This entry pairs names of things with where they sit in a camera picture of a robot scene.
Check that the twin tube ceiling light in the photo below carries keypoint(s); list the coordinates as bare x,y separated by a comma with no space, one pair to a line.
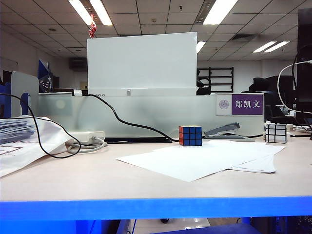
101,12
264,46

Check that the silver clip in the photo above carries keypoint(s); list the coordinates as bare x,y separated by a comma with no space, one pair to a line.
129,92

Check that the blue triangular poster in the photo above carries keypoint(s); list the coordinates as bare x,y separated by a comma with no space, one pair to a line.
44,80

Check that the dark wall air conditioner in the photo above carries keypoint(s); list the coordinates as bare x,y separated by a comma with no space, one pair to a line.
78,64

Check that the black partition base strip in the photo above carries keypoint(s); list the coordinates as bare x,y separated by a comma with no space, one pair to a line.
136,140

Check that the white board panel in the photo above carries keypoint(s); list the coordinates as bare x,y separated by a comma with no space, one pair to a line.
141,61

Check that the black bulky bag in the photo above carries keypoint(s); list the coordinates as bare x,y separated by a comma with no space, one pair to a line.
263,84

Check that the single panel ceiling light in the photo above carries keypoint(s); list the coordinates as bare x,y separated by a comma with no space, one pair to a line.
218,12
200,46

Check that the white paper sheet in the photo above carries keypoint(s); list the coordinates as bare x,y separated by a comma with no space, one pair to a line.
187,163
248,146
262,168

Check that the black shelf rack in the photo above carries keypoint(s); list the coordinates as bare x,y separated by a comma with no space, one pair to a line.
209,80

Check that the colourful Rubik's cube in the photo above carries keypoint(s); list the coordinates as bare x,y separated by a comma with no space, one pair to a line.
191,136

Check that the white rounded partition panel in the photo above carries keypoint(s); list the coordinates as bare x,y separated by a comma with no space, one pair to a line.
24,83

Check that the frosted glass desk partition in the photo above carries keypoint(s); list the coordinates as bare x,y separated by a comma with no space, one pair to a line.
195,109

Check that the blue table edge strip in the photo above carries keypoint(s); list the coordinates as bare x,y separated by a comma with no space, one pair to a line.
156,208

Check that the black monitor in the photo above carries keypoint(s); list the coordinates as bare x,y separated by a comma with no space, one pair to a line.
306,48

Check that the stack of printed papers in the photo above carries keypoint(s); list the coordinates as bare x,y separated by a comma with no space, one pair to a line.
53,136
14,129

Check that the white power strip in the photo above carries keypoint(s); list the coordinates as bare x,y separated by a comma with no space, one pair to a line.
85,136

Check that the purple and white name plate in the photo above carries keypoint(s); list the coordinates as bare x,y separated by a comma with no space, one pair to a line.
246,104

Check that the black office chair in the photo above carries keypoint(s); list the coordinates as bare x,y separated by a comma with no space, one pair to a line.
203,91

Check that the red hanging ornament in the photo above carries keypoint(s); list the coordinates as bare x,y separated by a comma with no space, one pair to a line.
92,29

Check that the silver mirror cube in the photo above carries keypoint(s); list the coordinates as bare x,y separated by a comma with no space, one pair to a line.
275,134

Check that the grey stapler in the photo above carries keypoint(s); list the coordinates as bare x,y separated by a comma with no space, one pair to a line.
224,129

